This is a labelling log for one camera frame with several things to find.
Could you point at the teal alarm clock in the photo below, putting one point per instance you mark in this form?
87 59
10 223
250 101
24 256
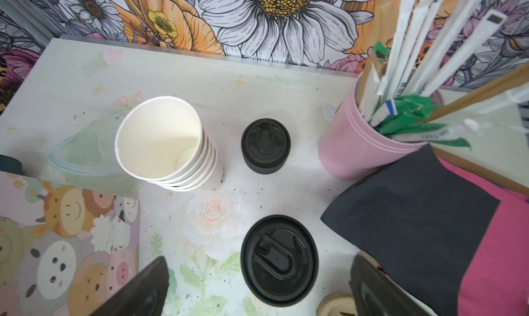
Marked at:
11 165

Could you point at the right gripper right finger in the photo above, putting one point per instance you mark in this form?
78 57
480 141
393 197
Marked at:
375 294

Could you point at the stack of white paper cups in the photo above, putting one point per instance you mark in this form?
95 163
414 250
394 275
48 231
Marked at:
163 141

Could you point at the pink straw holder cup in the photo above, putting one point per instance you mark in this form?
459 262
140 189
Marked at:
350 148

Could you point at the black cup lid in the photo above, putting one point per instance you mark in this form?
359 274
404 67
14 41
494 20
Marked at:
279 261

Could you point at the bundle of wrapped straws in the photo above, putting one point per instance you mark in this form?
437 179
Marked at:
475 46

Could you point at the black napkin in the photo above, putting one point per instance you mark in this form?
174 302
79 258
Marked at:
421 222

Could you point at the white cartoon gift bag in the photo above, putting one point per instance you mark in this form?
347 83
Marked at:
64 250

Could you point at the pink napkin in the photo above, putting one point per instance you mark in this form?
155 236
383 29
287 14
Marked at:
496 282

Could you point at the brown cardboard sheet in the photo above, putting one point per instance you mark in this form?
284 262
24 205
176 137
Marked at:
485 173

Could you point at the stack of black cup lids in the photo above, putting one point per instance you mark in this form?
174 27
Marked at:
265 146

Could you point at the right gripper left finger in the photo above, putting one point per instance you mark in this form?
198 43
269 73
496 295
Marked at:
145 294

